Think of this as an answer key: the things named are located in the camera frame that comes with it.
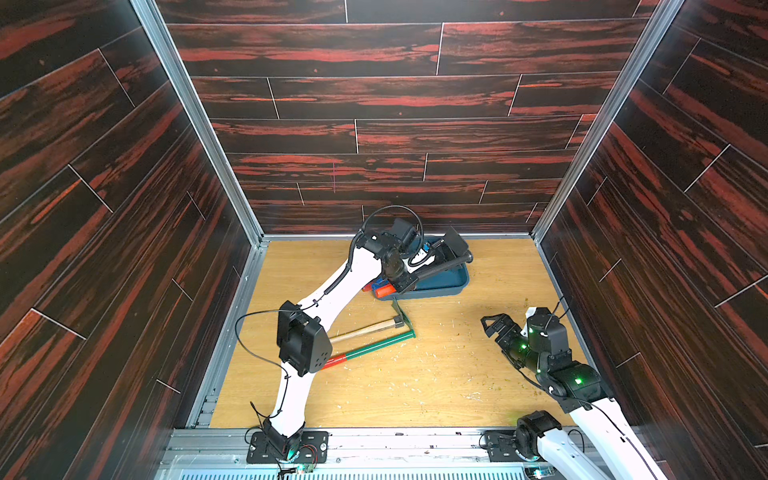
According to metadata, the chrome hoe blue grip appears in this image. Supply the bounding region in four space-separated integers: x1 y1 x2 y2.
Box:
369 278 390 292

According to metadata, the green handle red tip hoe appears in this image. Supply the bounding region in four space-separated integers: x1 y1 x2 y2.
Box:
323 330 416 370

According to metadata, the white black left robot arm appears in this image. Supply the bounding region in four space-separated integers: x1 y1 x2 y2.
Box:
262 218 424 459

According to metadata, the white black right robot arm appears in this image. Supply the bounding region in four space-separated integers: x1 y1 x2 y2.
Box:
480 307 666 479

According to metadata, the teal plastic storage box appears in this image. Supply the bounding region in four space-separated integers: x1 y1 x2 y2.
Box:
383 235 471 301

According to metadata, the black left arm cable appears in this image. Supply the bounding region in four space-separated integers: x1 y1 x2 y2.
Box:
233 204 425 421

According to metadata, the wooden handle hammer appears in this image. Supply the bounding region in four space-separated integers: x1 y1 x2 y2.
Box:
330 300 409 345

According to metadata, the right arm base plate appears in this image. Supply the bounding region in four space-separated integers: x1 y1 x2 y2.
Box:
478 427 545 462

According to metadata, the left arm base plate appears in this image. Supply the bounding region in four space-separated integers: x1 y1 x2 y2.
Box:
246 430 329 465

